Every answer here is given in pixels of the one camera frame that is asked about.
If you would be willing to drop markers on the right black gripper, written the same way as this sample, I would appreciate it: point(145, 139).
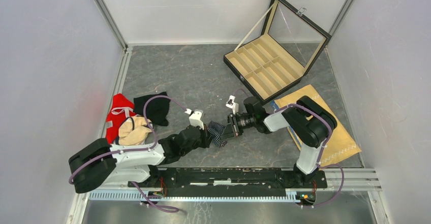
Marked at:
point(232, 119)

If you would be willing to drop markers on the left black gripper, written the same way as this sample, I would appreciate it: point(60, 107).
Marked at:
point(207, 137)

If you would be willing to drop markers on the blue striped boxer shorts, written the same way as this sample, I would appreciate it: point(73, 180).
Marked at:
point(216, 130)

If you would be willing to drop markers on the black underwear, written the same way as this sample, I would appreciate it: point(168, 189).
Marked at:
point(156, 110)

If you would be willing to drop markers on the black compartment box glass lid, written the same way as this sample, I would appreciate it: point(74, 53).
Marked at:
point(278, 51)

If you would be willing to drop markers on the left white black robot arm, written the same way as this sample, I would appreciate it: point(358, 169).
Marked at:
point(101, 163)

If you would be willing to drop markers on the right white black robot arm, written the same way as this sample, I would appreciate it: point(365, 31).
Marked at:
point(311, 123)

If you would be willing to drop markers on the beige underwear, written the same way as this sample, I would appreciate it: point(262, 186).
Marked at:
point(133, 131)

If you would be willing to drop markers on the red underwear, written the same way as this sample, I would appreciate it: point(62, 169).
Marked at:
point(120, 110)

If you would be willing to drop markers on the tan cloth mat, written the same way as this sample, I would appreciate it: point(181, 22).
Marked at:
point(341, 145)

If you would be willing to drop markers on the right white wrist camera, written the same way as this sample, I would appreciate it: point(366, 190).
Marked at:
point(232, 104)

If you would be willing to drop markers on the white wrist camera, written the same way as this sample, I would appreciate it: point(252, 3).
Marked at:
point(195, 118)
point(232, 104)

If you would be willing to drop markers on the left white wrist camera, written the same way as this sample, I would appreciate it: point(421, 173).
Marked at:
point(195, 118)

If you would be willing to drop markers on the white cable tray strip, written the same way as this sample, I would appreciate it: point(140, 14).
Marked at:
point(135, 195)

